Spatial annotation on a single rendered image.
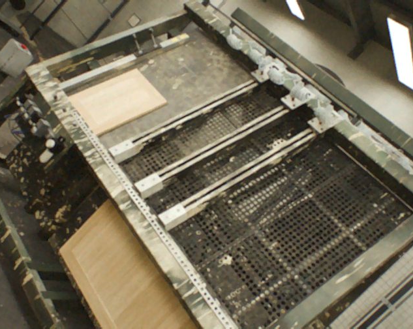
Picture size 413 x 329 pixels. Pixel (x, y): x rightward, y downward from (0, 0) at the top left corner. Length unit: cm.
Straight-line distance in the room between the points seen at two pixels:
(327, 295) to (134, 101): 154
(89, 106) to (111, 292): 108
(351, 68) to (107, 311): 641
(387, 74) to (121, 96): 571
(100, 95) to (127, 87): 17
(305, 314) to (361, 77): 621
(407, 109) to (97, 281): 592
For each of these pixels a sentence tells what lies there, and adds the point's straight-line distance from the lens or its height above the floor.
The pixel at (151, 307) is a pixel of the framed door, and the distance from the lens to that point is 224.
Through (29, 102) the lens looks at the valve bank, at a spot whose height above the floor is 76.
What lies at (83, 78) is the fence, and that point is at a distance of 281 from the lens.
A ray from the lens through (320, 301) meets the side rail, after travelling 194.
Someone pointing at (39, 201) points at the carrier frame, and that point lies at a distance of 280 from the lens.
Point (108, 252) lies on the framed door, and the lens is 242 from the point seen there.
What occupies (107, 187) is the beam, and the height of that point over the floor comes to 81.
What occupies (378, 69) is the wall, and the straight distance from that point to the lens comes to 779.
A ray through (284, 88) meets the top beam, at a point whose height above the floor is 185.
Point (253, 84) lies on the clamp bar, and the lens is 265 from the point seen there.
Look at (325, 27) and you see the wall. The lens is 853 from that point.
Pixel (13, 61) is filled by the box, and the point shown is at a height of 84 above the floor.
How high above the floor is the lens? 148
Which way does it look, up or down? 6 degrees down
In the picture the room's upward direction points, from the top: 44 degrees clockwise
